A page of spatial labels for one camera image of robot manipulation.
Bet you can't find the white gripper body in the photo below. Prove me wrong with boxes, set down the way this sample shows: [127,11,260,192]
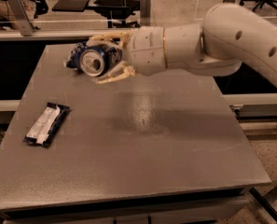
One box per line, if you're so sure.
[126,27,166,76]

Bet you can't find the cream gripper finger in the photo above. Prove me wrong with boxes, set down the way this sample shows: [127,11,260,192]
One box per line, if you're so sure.
[86,29,135,49]
[94,61,136,84]

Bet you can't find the blue pepsi can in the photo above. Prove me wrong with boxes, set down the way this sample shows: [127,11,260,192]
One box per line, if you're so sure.
[79,44,122,77]

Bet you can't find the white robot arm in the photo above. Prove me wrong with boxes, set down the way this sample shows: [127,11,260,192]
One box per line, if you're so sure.
[87,3,277,88]

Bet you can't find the black office chair middle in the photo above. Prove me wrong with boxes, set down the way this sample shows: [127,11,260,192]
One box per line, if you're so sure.
[93,0,140,28]

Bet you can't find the crumpled blue chip bag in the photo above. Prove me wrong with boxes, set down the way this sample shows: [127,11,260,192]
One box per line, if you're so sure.
[64,42,88,72]

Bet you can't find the grey table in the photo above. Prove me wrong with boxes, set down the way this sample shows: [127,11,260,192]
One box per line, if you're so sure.
[0,45,270,224]

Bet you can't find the blue white snack bar wrapper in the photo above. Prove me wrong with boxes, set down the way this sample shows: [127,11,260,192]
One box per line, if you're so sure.
[23,103,71,147]

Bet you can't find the middle metal barrier bracket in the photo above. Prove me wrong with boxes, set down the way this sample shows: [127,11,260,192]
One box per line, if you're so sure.
[140,0,151,26]

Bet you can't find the left metal barrier bracket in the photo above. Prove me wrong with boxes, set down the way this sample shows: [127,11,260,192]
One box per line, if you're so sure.
[7,0,34,36]

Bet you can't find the metal barrier rail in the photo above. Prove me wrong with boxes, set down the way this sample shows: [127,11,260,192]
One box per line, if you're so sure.
[0,25,277,43]

